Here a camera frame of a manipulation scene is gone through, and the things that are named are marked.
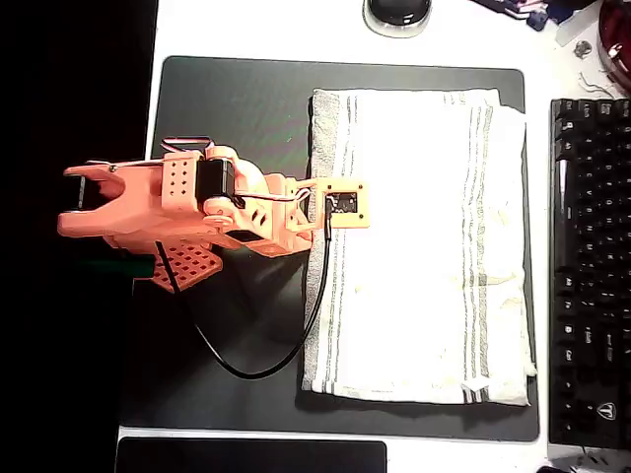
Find white striped towel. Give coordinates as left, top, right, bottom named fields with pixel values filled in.
left=300, top=87, right=538, bottom=408

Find orange robot base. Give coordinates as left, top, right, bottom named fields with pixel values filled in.
left=110, top=236, right=223, bottom=295

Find black desk mat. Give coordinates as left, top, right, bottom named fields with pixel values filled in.
left=117, top=55, right=541, bottom=443

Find black flat pad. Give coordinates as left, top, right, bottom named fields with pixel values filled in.
left=115, top=437, right=388, bottom=473

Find black silver computer mouse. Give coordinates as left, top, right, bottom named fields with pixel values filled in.
left=362, top=0, right=434, bottom=39

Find black keyboard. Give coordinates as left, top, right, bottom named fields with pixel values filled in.
left=547, top=98, right=631, bottom=450

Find red round container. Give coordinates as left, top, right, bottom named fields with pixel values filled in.
left=596, top=0, right=631, bottom=95

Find orange framed wrist camera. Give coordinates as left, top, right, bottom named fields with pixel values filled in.
left=314, top=177, right=371, bottom=231

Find black camera cable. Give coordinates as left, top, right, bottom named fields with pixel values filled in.
left=155, top=194, right=337, bottom=379

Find white red servo wire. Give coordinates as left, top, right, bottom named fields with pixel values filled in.
left=162, top=136, right=216, bottom=155

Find thin wire scraps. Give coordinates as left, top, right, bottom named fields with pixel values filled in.
left=577, top=71, right=617, bottom=100

